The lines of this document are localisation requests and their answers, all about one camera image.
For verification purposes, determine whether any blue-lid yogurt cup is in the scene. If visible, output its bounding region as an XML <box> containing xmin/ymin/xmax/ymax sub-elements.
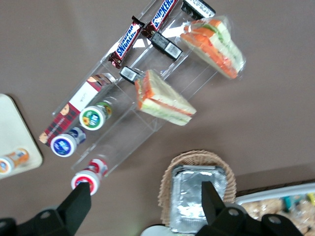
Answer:
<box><xmin>50</xmin><ymin>126</ymin><xmax>87</xmax><ymax>158</ymax></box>

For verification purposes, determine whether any red plaid cookie box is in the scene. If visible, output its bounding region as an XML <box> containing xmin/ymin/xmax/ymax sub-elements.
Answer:
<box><xmin>39</xmin><ymin>73</ymin><xmax>116</xmax><ymax>148</ymax></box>

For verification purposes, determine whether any Snickers chocolate bar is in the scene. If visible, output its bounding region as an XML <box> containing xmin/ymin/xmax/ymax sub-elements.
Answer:
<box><xmin>109</xmin><ymin>16</ymin><xmax>146</xmax><ymax>69</ymax></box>
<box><xmin>141</xmin><ymin>0</ymin><xmax>179</xmax><ymax>40</ymax></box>

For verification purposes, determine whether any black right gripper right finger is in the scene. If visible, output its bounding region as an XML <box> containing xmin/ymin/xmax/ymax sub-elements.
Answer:
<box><xmin>195</xmin><ymin>181</ymin><xmax>303</xmax><ymax>236</ymax></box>

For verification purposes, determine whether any aluminium foil container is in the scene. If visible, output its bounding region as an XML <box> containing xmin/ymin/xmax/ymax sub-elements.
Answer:
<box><xmin>169</xmin><ymin>164</ymin><xmax>228</xmax><ymax>234</ymax></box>

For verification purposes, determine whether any plastic-wrapped triangle sandwich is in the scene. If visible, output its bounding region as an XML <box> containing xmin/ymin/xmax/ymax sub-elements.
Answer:
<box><xmin>180</xmin><ymin>15</ymin><xmax>247</xmax><ymax>81</ymax></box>
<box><xmin>134</xmin><ymin>69</ymin><xmax>197</xmax><ymax>126</ymax></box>

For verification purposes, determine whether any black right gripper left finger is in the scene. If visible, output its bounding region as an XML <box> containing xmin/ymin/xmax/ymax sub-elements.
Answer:
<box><xmin>16</xmin><ymin>182</ymin><xmax>92</xmax><ymax>236</ymax></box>

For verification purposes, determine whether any clear bag of brown snacks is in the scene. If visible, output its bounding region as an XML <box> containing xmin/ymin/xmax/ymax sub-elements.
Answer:
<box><xmin>240</xmin><ymin>200</ymin><xmax>279</xmax><ymax>222</ymax></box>

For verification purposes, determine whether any small black snack box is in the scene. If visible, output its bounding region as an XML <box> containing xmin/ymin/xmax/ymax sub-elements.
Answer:
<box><xmin>150</xmin><ymin>31</ymin><xmax>183</xmax><ymax>61</ymax></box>
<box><xmin>119</xmin><ymin>65</ymin><xmax>142</xmax><ymax>82</ymax></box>
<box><xmin>181</xmin><ymin>0</ymin><xmax>217</xmax><ymax>19</ymax></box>

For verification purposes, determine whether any clear acrylic stepped display stand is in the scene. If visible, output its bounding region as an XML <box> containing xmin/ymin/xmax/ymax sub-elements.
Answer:
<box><xmin>51</xmin><ymin>0</ymin><xmax>222</xmax><ymax>179</ymax></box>

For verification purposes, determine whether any beige plastic tray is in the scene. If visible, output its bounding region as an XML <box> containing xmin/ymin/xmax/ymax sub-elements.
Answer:
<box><xmin>0</xmin><ymin>93</ymin><xmax>44</xmax><ymax>180</ymax></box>

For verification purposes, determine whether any small teal packet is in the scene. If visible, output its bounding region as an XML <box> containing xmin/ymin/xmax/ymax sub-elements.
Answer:
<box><xmin>282</xmin><ymin>196</ymin><xmax>296</xmax><ymax>212</ymax></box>

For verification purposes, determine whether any green-lid yogurt cup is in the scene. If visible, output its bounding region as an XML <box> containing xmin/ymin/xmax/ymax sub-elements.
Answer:
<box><xmin>79</xmin><ymin>101</ymin><xmax>113</xmax><ymax>131</ymax></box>

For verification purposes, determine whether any orange-label yogurt cup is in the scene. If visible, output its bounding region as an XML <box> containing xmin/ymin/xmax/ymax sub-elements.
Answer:
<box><xmin>0</xmin><ymin>147</ymin><xmax>30</xmax><ymax>176</ymax></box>

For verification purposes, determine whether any red-lid yogurt cup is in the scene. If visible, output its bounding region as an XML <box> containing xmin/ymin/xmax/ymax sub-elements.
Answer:
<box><xmin>70</xmin><ymin>158</ymin><xmax>109</xmax><ymax>197</ymax></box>

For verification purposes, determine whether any oval wicker basket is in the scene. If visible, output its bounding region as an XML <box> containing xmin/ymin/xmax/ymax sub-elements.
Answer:
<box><xmin>157</xmin><ymin>149</ymin><xmax>237</xmax><ymax>226</ymax></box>

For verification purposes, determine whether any white rectangular snack bin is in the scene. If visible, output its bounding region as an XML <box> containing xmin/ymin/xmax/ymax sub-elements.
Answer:
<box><xmin>235</xmin><ymin>181</ymin><xmax>315</xmax><ymax>236</ymax></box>

